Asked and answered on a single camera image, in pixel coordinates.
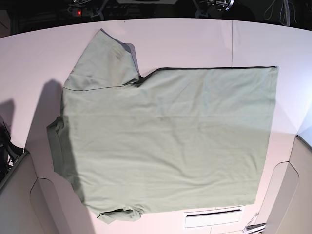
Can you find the light green T-shirt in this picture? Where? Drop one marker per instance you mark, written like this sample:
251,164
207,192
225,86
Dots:
176,139

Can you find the white table cable slot plate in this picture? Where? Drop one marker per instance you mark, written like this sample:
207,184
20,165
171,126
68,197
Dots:
212,218

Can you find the black power strip red switch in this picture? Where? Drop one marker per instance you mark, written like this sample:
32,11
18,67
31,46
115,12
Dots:
83,12

